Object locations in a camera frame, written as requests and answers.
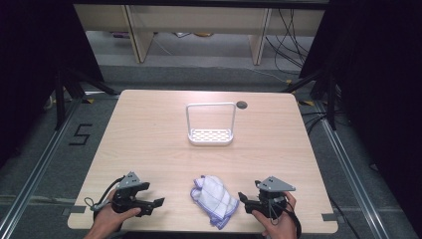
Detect person's left hand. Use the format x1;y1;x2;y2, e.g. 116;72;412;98
94;189;142;234

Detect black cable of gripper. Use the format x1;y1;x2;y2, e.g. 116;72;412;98
93;176;126;222
280;198;304;239

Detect bundle of black cables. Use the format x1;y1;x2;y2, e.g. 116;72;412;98
264;8;316;74

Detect dark curtain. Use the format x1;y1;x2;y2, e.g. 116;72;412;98
0;0;105;168
299;0;422;235

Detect white floor cable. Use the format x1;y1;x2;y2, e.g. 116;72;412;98
244;65;291;85

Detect white blue-checked cloth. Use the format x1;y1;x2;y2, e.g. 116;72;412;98
189;174;240;231

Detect person's right hand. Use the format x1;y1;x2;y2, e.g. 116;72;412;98
251;191;298;239

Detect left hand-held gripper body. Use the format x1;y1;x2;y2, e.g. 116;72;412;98
110;171;150;217

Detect white rack with handle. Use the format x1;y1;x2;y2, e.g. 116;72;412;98
185;102;238;147

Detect black metal stand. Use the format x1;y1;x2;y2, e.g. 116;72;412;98
54;65;121;131
281;69;338;131

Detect grey cable plug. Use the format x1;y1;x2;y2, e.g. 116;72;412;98
84;197;111;212

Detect aluminium floor rail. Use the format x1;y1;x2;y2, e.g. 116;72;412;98
313;99;392;239
0;98;83;239

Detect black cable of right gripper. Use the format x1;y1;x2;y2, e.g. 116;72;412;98
280;198;304;239

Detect black floor cables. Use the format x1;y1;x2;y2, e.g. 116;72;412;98
300;110;330;134

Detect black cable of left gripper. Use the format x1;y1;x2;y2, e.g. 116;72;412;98
93;176;126;222

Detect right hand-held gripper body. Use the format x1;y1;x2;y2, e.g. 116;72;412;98
257;175;297;214

